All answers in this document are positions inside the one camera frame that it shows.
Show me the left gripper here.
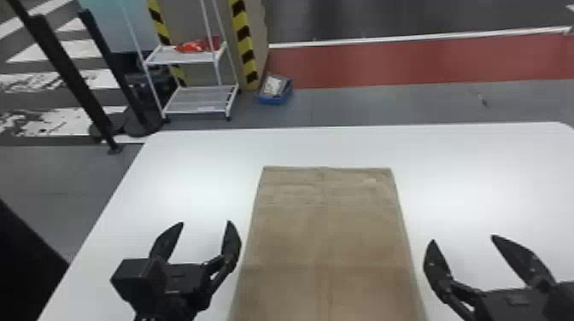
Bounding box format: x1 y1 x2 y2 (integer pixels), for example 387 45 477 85
147 219 243 321

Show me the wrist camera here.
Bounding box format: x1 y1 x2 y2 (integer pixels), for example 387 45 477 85
109 257 170 316
542 280 574 321

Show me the red snack packet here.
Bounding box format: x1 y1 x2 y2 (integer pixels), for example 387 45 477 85
175 38 217 55

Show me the yellow black striped post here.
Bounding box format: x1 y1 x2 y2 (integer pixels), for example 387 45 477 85
228 0 261 92
146 0 188 88

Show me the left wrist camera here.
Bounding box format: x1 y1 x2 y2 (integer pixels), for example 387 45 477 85
109 257 170 316

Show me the blue basket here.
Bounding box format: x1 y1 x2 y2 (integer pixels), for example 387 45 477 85
256 73 296 106

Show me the beige towel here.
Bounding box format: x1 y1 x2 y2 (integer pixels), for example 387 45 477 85
227 165 427 321

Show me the black post on round foot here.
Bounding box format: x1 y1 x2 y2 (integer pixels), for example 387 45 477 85
5 0 126 155
77 8 165 138

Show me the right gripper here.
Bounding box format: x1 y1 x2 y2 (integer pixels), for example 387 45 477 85
422 233 558 321

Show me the white wire rack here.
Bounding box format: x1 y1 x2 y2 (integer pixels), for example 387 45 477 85
120 0 242 122

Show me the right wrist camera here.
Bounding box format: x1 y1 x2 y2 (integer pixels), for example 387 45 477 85
542 280 574 321

